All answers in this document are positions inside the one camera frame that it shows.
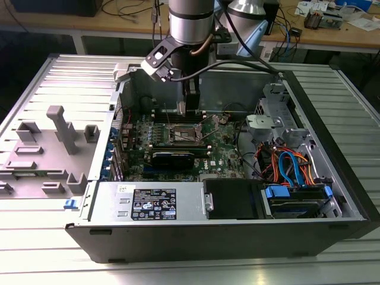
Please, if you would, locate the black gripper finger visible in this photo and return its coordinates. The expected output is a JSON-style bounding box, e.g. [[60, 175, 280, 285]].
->
[[183, 88, 202, 116]]

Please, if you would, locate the silver square CPU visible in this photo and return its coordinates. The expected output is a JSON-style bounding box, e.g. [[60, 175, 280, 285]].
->
[[176, 100, 200, 117]]

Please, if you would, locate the metal socket cover frame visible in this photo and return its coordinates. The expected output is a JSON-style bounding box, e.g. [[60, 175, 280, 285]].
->
[[199, 113, 222, 141]]

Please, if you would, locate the CPU socket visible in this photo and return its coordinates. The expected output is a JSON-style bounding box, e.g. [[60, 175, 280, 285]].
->
[[167, 122, 205, 146]]

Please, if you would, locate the finned CPU cooler heatsink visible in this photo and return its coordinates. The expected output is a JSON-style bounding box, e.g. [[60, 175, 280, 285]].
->
[[303, 8, 324, 30]]

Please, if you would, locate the installed green RAM stick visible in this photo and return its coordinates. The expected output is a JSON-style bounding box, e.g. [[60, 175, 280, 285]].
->
[[151, 142, 210, 157]]

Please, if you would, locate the green motherboard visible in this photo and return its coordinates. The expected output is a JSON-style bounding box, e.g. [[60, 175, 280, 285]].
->
[[118, 111, 247, 182]]

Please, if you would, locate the grey plastic case latch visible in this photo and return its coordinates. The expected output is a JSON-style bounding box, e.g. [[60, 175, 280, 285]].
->
[[113, 63, 131, 83]]

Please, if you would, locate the graphics card with heatsink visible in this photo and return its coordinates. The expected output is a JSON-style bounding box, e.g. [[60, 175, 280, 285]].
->
[[150, 150, 196, 172]]

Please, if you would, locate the silver metal drive cage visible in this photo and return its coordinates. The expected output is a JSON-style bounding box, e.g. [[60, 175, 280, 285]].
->
[[245, 82, 316, 155]]

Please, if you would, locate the silver power supply unit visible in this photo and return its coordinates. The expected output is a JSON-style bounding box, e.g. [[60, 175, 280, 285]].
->
[[88, 180, 206, 222]]

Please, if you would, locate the hard disk in blue carrier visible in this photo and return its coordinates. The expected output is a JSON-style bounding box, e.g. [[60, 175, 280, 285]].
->
[[261, 183, 335, 220]]

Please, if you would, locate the wooden workbench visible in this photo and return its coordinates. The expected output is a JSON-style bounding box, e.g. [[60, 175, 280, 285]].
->
[[0, 0, 380, 55]]

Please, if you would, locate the white printed card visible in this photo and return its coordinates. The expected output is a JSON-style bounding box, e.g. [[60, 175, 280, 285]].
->
[[295, 0, 329, 15]]

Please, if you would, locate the black equipment box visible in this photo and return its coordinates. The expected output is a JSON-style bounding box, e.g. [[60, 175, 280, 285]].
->
[[10, 0, 100, 18]]

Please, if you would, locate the black and grey PC case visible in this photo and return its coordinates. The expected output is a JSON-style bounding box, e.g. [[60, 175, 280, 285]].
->
[[64, 61, 380, 265]]

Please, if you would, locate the loose green circuit board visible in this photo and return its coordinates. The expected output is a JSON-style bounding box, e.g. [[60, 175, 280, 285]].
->
[[322, 11, 346, 30]]

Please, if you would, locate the grey plastic parts rack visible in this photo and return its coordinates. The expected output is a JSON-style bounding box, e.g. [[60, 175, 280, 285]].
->
[[0, 105, 100, 200]]

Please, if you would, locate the spare green RAM stick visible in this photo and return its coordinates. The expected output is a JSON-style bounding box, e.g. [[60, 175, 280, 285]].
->
[[13, 170, 51, 177]]

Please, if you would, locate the white paper sheet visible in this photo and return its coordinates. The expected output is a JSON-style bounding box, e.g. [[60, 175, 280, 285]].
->
[[346, 16, 380, 32]]

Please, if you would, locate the black camera cable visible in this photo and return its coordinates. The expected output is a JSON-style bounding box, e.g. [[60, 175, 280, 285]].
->
[[167, 11, 283, 83]]

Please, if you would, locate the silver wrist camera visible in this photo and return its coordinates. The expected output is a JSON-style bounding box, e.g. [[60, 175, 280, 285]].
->
[[141, 37, 176, 83]]

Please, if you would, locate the thin black fan cable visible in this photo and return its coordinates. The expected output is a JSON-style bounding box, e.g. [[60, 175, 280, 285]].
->
[[222, 102, 249, 116]]

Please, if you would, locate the dark hanging cable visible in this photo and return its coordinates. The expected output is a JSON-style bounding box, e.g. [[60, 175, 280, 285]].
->
[[151, 0, 163, 42]]

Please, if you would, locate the thick black cable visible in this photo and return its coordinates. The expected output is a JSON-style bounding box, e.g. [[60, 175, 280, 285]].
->
[[233, 118, 262, 181]]

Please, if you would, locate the silver metal latch handle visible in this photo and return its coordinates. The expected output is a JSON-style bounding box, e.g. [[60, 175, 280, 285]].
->
[[202, 192, 214, 212]]

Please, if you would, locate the blue network cable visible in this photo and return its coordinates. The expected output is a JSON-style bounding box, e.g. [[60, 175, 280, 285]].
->
[[280, 22, 297, 59]]

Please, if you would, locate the orange power wire bundle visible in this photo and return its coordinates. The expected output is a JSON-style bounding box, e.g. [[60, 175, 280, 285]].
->
[[296, 153, 320, 186], [256, 142, 281, 182]]

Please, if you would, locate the blue flat data wire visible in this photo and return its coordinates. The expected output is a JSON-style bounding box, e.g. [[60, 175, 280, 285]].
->
[[278, 150, 307, 188]]

